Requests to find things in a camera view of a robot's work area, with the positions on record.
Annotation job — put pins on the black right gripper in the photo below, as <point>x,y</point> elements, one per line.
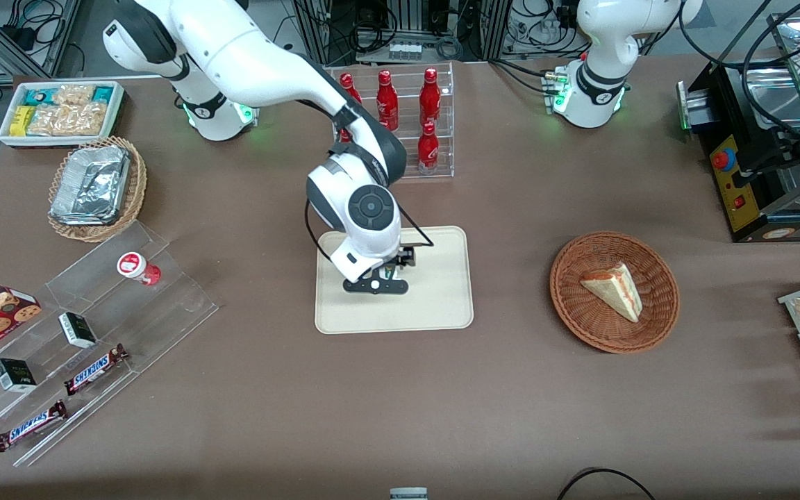
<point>401,260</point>

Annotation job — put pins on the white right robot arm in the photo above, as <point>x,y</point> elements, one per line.
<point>254,62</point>

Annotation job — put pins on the cream rectangular tray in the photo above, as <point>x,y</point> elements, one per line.
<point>435,298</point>

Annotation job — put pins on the aluminium foil tray stack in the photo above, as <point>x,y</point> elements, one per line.
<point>91,184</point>

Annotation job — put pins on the clear acrylic bottle rack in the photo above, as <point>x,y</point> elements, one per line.
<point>442,139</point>

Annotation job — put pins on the round brown wicker basket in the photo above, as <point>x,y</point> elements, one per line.
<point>580,312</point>

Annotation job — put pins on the grey device edge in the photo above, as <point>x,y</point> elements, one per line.
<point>408,494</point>

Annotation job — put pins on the white power strip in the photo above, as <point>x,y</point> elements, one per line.
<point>405,51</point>

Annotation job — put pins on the wrapped triangle sandwich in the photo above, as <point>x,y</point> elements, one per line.
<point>615,290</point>

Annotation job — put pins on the red yogurt cup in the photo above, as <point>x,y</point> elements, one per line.
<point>137,268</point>

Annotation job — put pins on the clear acrylic stepped display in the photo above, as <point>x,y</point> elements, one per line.
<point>129,326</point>

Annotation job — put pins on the oval wicker basket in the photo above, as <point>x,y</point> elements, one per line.
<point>137,187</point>

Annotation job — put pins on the Snickers chocolate bar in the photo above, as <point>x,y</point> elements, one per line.
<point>94,369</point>
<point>30,426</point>

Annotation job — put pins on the small black box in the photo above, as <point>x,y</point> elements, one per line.
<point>14,374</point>
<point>77,330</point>

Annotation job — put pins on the clear rice cracker bag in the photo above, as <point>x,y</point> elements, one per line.
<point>70,119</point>

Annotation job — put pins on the red emergency stop button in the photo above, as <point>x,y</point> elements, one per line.
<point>723,160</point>

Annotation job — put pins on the black sealing machine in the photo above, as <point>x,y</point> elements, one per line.
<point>754,139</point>

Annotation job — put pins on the teal snack packet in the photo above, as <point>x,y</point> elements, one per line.
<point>40,96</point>

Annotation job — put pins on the yellow snack packet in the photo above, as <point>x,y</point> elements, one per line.
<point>22,120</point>

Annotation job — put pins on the white plastic snack bin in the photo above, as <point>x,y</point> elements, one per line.
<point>7,135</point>

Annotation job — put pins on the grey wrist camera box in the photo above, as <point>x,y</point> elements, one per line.
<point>376,287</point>

